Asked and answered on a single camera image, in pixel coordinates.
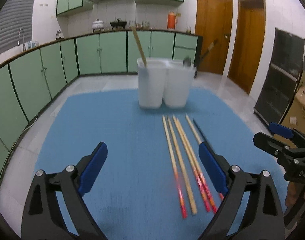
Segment orange thermos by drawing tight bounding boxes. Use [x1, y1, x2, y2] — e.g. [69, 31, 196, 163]
[167, 11, 177, 29]

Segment plain wooden chopstick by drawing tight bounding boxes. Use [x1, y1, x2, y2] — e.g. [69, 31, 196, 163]
[131, 27, 148, 67]

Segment grey window blind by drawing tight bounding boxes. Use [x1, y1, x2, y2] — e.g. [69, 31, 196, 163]
[0, 0, 34, 54]

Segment plain bamboo chopstick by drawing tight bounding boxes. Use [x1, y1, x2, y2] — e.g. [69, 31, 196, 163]
[167, 117, 197, 215]

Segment wooden door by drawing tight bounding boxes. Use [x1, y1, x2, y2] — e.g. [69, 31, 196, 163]
[195, 0, 233, 75]
[228, 0, 266, 94]

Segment blue table cloth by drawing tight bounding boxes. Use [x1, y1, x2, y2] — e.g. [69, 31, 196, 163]
[33, 87, 289, 240]

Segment red floral chopstick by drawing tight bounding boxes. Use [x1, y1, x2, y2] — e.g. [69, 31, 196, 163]
[172, 115, 210, 212]
[175, 118, 217, 213]
[162, 115, 187, 219]

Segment white pot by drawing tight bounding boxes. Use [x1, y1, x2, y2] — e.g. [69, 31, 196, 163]
[92, 19, 105, 33]

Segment right hand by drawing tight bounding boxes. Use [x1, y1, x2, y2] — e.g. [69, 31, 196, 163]
[285, 182, 305, 207]

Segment cardboard box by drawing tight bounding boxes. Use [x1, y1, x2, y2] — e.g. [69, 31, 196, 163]
[273, 86, 305, 148]

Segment green lower kitchen cabinets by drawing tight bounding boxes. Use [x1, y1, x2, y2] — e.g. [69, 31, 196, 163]
[0, 29, 203, 188]

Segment black glass cabinet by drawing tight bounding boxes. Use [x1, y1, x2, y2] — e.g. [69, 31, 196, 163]
[254, 28, 305, 126]

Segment red striped handle chopstick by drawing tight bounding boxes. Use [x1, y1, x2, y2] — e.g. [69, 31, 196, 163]
[185, 114, 223, 200]

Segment kitchen faucet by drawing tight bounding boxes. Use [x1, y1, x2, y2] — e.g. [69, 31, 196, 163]
[17, 28, 26, 51]

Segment white double utensil holder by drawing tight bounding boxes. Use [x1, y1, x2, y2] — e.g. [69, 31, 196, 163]
[137, 57, 196, 109]

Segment black wok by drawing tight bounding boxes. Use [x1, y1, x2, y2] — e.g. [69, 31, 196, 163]
[110, 18, 127, 30]

